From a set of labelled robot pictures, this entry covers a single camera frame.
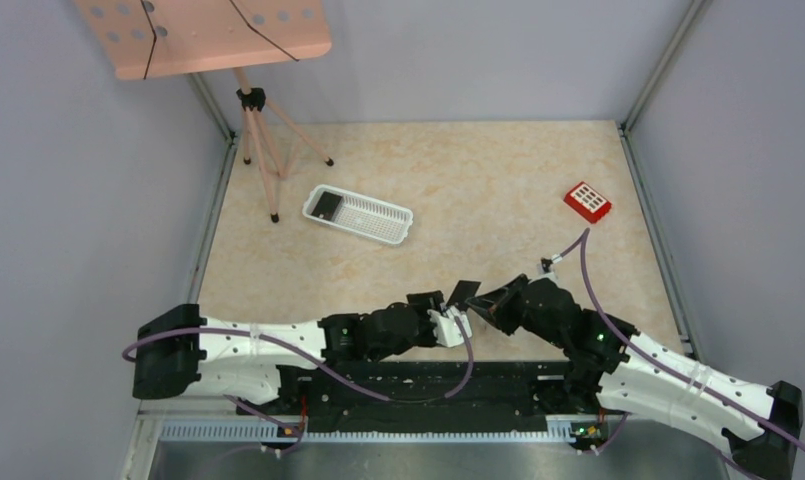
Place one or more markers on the pink music stand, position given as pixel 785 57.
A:
pixel 160 38

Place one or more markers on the black credit card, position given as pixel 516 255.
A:
pixel 462 292
pixel 327 205

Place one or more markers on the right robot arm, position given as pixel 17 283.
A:
pixel 614 366

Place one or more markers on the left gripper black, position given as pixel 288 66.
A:
pixel 424 302

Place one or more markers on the white plastic basket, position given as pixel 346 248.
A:
pixel 364 216

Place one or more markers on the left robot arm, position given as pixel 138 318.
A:
pixel 184 352

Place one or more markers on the red toy brick block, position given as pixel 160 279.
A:
pixel 588 202

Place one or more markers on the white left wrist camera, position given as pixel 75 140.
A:
pixel 451 326

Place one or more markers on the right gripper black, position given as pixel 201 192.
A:
pixel 497 303

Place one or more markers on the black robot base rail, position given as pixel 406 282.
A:
pixel 431 397

